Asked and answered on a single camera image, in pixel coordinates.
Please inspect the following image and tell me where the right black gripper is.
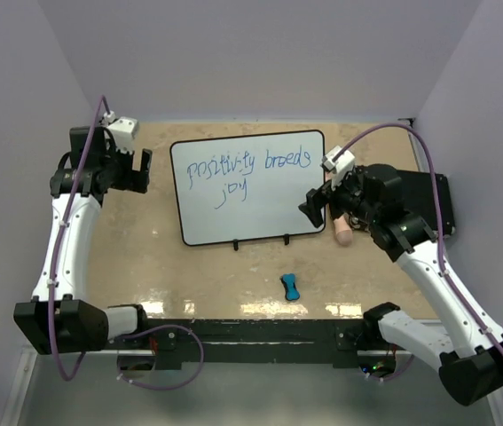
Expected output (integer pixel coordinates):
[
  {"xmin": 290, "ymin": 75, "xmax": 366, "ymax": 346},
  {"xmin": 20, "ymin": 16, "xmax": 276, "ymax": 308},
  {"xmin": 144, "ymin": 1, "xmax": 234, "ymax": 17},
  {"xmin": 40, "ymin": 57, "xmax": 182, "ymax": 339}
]
[{"xmin": 299, "ymin": 166, "xmax": 380, "ymax": 227}]

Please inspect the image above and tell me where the white whiteboard black frame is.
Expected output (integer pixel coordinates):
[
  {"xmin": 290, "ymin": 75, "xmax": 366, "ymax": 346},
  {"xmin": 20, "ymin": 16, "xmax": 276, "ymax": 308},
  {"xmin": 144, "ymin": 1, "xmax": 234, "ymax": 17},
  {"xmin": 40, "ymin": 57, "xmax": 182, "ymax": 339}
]
[{"xmin": 169, "ymin": 130, "xmax": 326, "ymax": 247}]

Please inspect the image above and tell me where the blue whiteboard eraser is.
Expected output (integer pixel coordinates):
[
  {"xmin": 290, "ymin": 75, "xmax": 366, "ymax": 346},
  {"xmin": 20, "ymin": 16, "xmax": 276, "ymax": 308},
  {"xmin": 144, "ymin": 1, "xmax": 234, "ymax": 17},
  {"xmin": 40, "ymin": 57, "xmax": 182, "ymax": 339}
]
[{"xmin": 280, "ymin": 273, "xmax": 300, "ymax": 302}]

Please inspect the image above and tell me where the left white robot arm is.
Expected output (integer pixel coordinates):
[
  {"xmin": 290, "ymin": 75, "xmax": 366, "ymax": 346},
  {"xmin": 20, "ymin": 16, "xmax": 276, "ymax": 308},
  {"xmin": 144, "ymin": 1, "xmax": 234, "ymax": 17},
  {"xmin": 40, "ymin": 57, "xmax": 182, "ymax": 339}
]
[{"xmin": 13, "ymin": 118, "xmax": 152, "ymax": 355}]

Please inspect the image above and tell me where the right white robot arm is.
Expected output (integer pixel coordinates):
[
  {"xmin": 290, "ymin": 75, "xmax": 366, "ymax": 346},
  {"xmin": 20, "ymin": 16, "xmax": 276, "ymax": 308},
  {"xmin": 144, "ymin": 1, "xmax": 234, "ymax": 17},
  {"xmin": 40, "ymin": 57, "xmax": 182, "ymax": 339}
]
[{"xmin": 299, "ymin": 164, "xmax": 503, "ymax": 406}]

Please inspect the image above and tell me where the black box device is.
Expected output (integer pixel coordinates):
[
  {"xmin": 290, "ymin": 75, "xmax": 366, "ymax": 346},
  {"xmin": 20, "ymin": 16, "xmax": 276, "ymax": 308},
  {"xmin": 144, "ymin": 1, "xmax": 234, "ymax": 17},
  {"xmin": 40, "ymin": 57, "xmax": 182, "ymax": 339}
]
[{"xmin": 397, "ymin": 170, "xmax": 456, "ymax": 238}]

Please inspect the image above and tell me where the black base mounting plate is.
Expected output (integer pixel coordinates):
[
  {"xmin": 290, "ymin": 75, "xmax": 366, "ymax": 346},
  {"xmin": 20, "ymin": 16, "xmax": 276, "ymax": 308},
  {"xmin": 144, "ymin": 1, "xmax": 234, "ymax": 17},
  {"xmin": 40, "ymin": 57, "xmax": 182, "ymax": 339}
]
[{"xmin": 106, "ymin": 319, "xmax": 393, "ymax": 369}]

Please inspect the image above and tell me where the beige cylindrical handle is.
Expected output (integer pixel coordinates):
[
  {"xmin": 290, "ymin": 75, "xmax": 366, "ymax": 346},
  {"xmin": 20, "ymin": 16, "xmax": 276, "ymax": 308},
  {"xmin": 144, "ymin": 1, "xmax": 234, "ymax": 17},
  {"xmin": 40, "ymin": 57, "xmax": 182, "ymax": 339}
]
[{"xmin": 325, "ymin": 170, "xmax": 353, "ymax": 247}]

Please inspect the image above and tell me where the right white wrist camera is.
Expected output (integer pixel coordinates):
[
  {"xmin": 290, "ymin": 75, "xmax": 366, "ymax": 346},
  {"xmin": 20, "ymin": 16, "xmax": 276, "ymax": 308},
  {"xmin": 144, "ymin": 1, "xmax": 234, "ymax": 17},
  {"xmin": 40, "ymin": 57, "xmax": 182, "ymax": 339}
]
[{"xmin": 321, "ymin": 146, "xmax": 355, "ymax": 175}]

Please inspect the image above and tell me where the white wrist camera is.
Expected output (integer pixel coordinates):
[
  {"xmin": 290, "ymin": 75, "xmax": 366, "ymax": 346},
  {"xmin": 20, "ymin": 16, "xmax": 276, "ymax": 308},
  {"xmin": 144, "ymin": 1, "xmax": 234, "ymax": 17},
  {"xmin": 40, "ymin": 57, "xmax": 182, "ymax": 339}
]
[
  {"xmin": 321, "ymin": 146, "xmax": 355, "ymax": 175},
  {"xmin": 101, "ymin": 111, "xmax": 139, "ymax": 145}
]

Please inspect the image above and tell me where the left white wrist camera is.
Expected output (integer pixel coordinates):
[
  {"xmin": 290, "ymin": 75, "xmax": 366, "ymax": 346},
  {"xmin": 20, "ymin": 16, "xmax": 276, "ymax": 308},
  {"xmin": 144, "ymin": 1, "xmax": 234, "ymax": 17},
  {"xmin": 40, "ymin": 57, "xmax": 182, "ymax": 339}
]
[{"xmin": 101, "ymin": 111, "xmax": 139, "ymax": 145}]

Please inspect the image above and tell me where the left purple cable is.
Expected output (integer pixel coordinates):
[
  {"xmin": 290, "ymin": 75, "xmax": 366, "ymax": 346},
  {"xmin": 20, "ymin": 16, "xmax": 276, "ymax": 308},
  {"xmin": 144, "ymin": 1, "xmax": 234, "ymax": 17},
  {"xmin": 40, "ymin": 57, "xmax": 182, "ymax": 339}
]
[{"xmin": 49, "ymin": 95, "xmax": 206, "ymax": 391}]

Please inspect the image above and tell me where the purple cable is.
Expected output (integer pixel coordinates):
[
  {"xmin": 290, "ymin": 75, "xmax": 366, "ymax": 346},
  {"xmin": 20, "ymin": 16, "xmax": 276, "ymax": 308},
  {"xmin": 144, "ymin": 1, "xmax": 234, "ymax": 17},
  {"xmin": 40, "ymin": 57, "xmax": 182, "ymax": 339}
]
[
  {"xmin": 49, "ymin": 95, "xmax": 206, "ymax": 391},
  {"xmin": 339, "ymin": 122, "xmax": 503, "ymax": 385}
]

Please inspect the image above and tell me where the metal wire whiteboard stand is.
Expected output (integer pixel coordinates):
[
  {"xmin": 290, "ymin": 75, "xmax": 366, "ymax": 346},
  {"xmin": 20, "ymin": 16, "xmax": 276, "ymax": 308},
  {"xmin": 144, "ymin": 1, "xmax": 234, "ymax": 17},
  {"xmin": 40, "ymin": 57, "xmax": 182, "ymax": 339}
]
[{"xmin": 231, "ymin": 233, "xmax": 290, "ymax": 252}]

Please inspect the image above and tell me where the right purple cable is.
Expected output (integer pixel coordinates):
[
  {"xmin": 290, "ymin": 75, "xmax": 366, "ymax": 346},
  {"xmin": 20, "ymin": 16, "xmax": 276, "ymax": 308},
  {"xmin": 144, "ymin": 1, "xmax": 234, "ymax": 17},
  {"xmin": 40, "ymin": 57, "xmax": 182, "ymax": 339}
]
[{"xmin": 339, "ymin": 122, "xmax": 503, "ymax": 385}]

